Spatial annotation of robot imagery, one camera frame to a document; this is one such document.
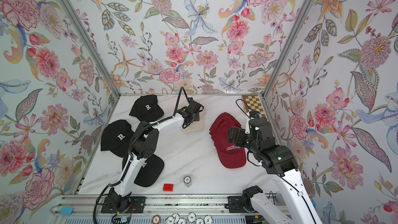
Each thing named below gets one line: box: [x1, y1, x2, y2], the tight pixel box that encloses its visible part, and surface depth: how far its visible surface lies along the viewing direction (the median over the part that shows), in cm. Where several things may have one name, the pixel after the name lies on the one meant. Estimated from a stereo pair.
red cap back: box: [208, 112, 247, 169], surface depth 91 cm
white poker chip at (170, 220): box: [165, 215, 176, 224], surface depth 72 cm
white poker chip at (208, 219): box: [203, 214, 213, 224], surface depth 72 cm
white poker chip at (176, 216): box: [171, 212, 181, 223], surface depth 72 cm
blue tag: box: [60, 206, 75, 216], surface depth 74 cm
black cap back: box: [129, 94, 165, 123], surface depth 111 cm
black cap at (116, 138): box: [100, 119, 135, 158], surface depth 92 cm
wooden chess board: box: [241, 94, 266, 118], surface depth 116 cm
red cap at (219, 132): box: [208, 121, 243, 145], surface depth 93 cm
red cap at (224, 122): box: [209, 112, 243, 135], surface depth 96 cm
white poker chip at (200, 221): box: [195, 217, 205, 224], surface depth 72 cm
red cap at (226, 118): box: [212, 112, 241, 125], surface depth 97 cm
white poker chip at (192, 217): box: [187, 211, 197, 223], surface depth 72 cm
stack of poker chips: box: [183, 175, 192, 188], surface depth 78 cm
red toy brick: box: [162, 183, 174, 192], surface depth 80 cm
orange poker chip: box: [152, 214, 162, 224], surface depth 72 cm
